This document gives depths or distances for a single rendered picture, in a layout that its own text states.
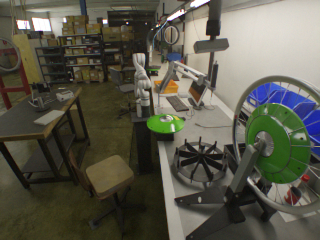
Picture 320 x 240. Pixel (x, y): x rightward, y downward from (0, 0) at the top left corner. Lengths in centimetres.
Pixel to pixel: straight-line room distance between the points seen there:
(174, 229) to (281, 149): 59
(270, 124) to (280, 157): 12
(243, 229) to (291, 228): 25
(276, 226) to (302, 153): 52
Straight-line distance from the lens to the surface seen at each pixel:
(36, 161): 262
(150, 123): 127
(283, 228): 107
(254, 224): 101
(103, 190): 144
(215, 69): 119
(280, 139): 66
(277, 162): 69
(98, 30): 659
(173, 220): 91
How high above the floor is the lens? 172
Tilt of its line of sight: 29 degrees down
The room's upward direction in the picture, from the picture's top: straight up
